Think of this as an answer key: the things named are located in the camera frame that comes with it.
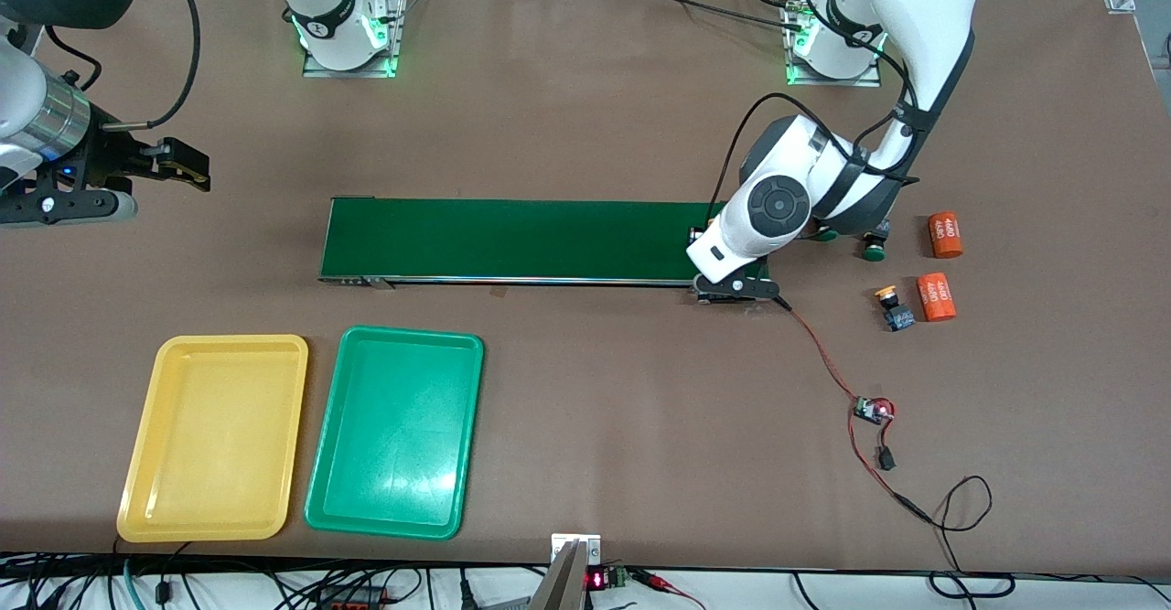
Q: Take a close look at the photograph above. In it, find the yellow push button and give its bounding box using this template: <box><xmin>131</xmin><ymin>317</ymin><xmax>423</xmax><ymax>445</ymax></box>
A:
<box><xmin>873</xmin><ymin>286</ymin><xmax>917</xmax><ymax>334</ymax></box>

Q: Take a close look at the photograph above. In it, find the orange cylinder battery cell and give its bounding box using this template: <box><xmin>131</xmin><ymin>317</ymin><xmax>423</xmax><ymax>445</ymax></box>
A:
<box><xmin>928</xmin><ymin>212</ymin><xmax>965</xmax><ymax>260</ymax></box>
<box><xmin>917</xmin><ymin>273</ymin><xmax>958</xmax><ymax>323</ymax></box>

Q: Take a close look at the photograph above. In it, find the green conveyor belt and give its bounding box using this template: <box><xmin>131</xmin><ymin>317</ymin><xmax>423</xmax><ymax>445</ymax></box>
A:
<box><xmin>318</xmin><ymin>196</ymin><xmax>777</xmax><ymax>305</ymax></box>

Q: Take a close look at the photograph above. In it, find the yellow plastic tray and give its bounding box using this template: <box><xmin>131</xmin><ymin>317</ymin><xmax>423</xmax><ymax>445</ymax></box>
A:
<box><xmin>116</xmin><ymin>334</ymin><xmax>310</xmax><ymax>543</ymax></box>

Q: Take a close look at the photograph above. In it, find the green plastic tray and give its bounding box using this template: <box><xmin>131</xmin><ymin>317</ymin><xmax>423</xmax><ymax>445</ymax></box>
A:
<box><xmin>304</xmin><ymin>325</ymin><xmax>485</xmax><ymax>540</ymax></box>

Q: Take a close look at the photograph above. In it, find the red clip lead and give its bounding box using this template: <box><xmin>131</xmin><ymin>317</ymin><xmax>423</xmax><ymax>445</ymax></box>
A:
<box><xmin>631</xmin><ymin>569</ymin><xmax>707</xmax><ymax>610</ymax></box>

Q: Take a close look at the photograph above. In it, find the black power strip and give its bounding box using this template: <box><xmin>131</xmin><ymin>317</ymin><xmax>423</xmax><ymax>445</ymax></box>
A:
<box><xmin>316</xmin><ymin>585</ymin><xmax>390</xmax><ymax>610</ymax></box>

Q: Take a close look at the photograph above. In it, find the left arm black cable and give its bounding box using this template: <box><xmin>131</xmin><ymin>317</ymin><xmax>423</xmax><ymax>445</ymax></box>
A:
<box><xmin>712</xmin><ymin>91</ymin><xmax>920</xmax><ymax>218</ymax></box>

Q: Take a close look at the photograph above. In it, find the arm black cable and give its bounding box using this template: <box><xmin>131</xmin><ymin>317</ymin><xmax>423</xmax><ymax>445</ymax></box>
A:
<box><xmin>96</xmin><ymin>0</ymin><xmax>202</xmax><ymax>131</ymax></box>
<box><xmin>712</xmin><ymin>91</ymin><xmax>920</xmax><ymax>218</ymax></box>

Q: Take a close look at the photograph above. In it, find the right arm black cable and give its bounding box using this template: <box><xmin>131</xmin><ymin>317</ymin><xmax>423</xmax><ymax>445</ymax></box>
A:
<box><xmin>96</xmin><ymin>0</ymin><xmax>202</xmax><ymax>131</ymax></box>

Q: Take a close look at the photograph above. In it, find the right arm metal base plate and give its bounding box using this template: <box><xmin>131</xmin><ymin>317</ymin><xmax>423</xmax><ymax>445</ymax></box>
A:
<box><xmin>302</xmin><ymin>0</ymin><xmax>408</xmax><ymax>79</ymax></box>

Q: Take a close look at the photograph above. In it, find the red black conveyor wire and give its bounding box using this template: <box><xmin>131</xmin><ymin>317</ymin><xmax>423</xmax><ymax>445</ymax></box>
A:
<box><xmin>773</xmin><ymin>292</ymin><xmax>994</xmax><ymax>574</ymax></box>

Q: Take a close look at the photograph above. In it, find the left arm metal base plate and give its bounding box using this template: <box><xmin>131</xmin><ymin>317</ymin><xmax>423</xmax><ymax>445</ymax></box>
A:
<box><xmin>785</xmin><ymin>0</ymin><xmax>884</xmax><ymax>88</ymax></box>

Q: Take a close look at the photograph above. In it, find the black cable on table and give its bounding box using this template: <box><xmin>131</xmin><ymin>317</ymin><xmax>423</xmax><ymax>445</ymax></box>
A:
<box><xmin>631</xmin><ymin>0</ymin><xmax>824</xmax><ymax>35</ymax></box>

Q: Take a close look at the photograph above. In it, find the silver camera mount pole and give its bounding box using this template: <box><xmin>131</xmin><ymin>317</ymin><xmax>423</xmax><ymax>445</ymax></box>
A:
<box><xmin>526</xmin><ymin>533</ymin><xmax>603</xmax><ymax>610</ymax></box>

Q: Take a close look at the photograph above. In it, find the black cable loop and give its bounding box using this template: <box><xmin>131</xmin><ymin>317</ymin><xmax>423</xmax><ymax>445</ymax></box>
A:
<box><xmin>929</xmin><ymin>572</ymin><xmax>1016</xmax><ymax>599</ymax></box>

